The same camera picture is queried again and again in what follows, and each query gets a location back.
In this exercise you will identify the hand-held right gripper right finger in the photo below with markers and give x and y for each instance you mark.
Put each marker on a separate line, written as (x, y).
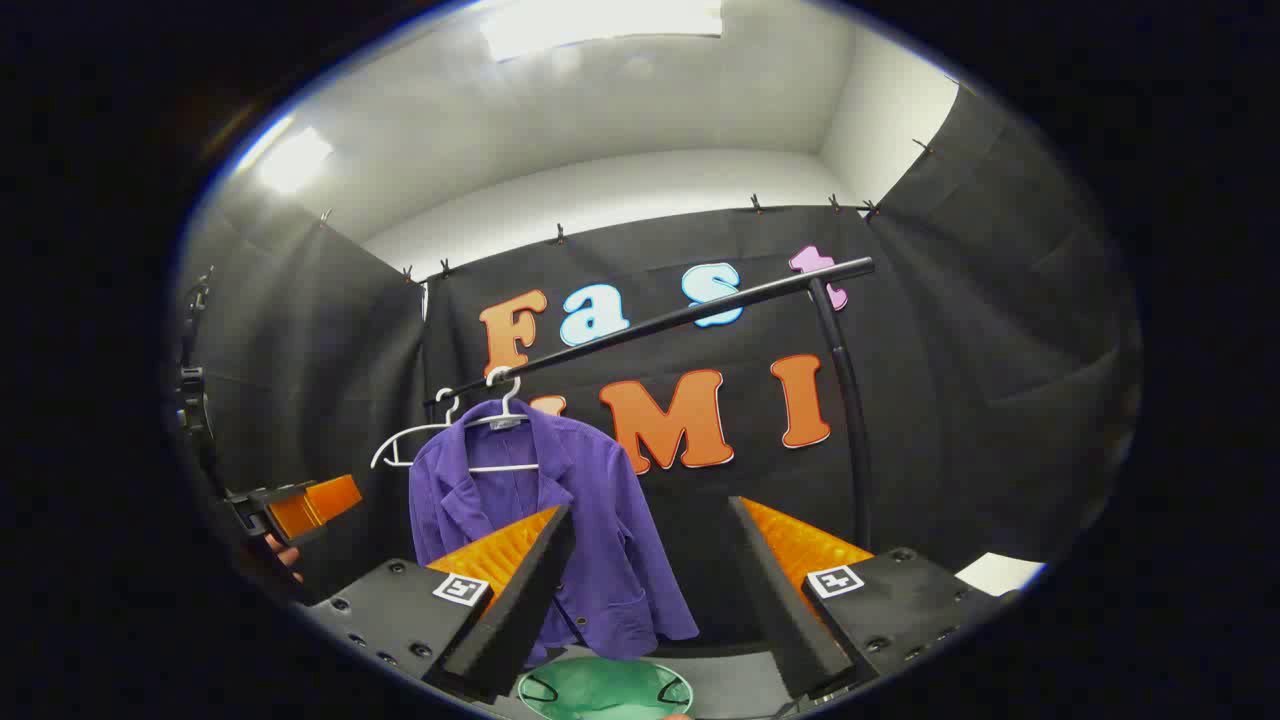
(785, 610)

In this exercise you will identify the ceiling light panel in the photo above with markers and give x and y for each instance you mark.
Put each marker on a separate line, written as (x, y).
(295, 160)
(600, 25)

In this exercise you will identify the black backdrop cloth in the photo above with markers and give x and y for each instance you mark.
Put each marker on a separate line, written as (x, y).
(950, 400)

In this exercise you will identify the green laundry hamper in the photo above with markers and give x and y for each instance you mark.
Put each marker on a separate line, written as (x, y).
(600, 690)

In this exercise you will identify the purple jacket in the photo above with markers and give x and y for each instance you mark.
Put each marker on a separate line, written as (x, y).
(610, 540)

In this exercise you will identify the black metal clothes rack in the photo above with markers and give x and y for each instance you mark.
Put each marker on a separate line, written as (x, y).
(700, 313)

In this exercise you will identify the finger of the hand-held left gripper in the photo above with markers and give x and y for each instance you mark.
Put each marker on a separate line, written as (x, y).
(315, 503)

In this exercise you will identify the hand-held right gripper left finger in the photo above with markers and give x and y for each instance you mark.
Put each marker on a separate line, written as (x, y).
(520, 610)

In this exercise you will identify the white plastic clothes hanger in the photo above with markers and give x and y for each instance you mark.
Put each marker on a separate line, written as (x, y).
(510, 400)
(400, 437)

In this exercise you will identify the row of small backdrop clips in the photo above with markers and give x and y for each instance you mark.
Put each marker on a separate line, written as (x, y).
(757, 204)

